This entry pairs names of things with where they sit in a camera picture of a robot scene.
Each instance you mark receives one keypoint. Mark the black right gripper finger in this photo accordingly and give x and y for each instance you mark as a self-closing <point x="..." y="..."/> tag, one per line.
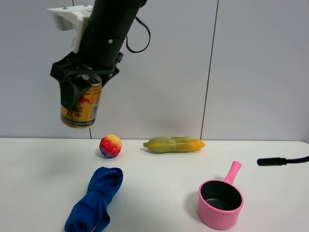
<point x="105" y="78"/>

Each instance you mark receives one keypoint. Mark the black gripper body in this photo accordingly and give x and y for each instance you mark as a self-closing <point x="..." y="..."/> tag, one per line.
<point x="72" y="65"/>

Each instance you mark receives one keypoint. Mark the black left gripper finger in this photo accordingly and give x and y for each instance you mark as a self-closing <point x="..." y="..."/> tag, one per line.
<point x="73" y="87"/>

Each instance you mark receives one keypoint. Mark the gold energy drink can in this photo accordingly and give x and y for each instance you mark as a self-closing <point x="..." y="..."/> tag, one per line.
<point x="83" y="115"/>

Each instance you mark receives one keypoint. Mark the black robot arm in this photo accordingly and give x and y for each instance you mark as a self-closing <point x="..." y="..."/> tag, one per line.
<point x="101" y="30"/>

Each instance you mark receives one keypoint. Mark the red yellow blue ball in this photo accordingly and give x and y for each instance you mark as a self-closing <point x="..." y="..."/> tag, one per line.
<point x="110" y="146"/>

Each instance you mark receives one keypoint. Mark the toy corn cob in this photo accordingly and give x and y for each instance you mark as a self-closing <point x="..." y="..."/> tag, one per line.
<point x="174" y="144"/>

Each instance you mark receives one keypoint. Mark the blue rolled cloth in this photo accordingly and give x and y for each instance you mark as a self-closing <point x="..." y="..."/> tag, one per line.
<point x="90" y="213"/>

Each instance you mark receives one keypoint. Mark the pink saucepan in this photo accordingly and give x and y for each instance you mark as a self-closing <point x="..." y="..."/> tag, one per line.
<point x="219" y="201"/>

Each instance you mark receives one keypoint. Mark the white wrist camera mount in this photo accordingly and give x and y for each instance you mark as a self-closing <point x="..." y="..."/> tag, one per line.
<point x="73" y="17"/>

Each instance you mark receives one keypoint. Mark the black cable plug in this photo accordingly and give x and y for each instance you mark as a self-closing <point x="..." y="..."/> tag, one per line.
<point x="280" y="161"/>

